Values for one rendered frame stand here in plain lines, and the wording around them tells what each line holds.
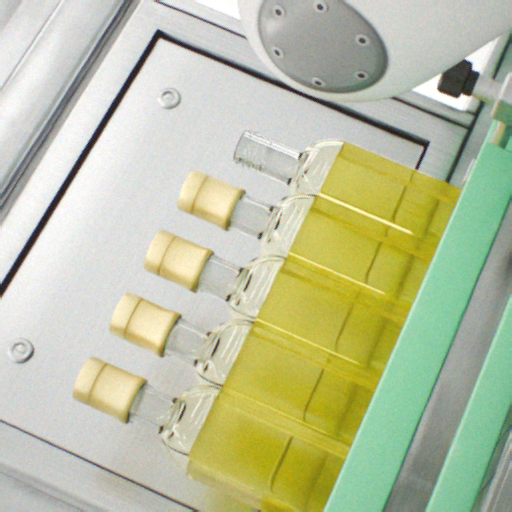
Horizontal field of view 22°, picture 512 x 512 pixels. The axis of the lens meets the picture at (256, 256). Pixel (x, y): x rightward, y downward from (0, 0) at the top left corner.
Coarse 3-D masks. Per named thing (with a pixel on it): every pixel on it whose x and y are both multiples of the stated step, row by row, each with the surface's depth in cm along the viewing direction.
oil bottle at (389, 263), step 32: (288, 224) 97; (320, 224) 97; (352, 224) 97; (384, 224) 97; (288, 256) 96; (320, 256) 95; (352, 256) 96; (384, 256) 96; (416, 256) 96; (384, 288) 95; (416, 288) 95
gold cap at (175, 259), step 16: (160, 240) 96; (176, 240) 97; (160, 256) 96; (176, 256) 96; (192, 256) 96; (208, 256) 96; (160, 272) 97; (176, 272) 96; (192, 272) 96; (192, 288) 96
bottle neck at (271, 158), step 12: (252, 132) 103; (240, 144) 102; (252, 144) 102; (264, 144) 102; (276, 144) 102; (240, 156) 102; (252, 156) 102; (264, 156) 102; (276, 156) 101; (288, 156) 101; (252, 168) 103; (264, 168) 102; (276, 168) 101; (288, 168) 101
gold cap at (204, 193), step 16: (192, 176) 99; (208, 176) 100; (192, 192) 99; (208, 192) 98; (224, 192) 98; (240, 192) 99; (192, 208) 99; (208, 208) 99; (224, 208) 98; (224, 224) 99
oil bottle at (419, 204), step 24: (312, 144) 101; (336, 144) 101; (312, 168) 100; (336, 168) 100; (360, 168) 100; (384, 168) 100; (408, 168) 100; (312, 192) 99; (336, 192) 99; (360, 192) 99; (384, 192) 99; (408, 192) 99; (432, 192) 99; (456, 192) 99; (384, 216) 98; (408, 216) 98; (432, 216) 98; (432, 240) 98
